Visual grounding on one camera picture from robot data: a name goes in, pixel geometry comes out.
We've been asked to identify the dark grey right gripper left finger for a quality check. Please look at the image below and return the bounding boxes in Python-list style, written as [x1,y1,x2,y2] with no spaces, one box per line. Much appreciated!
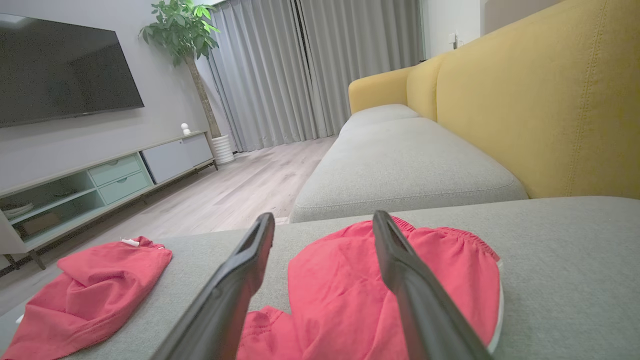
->
[150,212,276,360]

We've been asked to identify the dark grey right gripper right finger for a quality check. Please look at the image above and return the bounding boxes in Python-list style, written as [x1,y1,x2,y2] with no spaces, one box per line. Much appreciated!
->
[372,210,494,360]

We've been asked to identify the red shorts white trim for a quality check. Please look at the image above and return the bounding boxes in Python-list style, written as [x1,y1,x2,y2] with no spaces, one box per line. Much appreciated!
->
[236,216,505,360]

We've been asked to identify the red basketball jersey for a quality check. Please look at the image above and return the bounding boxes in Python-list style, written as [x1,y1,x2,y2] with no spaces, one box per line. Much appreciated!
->
[0,236,173,360]

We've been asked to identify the grey sofa seat cushion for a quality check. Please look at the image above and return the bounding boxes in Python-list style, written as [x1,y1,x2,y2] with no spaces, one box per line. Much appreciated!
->
[290,117,529,223]
[339,104,421,136]

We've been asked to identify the white ribbed plant pot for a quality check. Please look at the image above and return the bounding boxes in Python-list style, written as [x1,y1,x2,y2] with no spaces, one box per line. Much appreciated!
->
[211,134,236,166]

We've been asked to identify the mint and grey TV cabinet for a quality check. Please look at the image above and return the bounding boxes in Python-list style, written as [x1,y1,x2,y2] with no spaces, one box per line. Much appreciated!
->
[0,131,219,271]

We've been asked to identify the grey sofa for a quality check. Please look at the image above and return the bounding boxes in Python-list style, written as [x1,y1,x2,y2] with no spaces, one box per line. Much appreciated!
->
[0,196,640,360]

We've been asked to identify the yellow sofa backrest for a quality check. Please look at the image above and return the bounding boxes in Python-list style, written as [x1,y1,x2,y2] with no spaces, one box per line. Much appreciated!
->
[348,0,640,200]

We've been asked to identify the white dishes on shelf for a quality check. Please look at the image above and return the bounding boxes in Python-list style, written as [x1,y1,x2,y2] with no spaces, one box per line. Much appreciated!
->
[1,201,36,219]

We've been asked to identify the grey curtain panel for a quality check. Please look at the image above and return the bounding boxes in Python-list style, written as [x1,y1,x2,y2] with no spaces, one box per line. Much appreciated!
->
[299,0,426,141]
[205,0,307,153]

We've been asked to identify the green potted tree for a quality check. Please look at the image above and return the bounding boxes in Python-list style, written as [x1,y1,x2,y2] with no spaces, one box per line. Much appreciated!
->
[139,0,223,139]

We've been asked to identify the black flat television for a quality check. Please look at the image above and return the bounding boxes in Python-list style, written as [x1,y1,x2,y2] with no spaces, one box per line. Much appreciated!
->
[0,13,145,129]

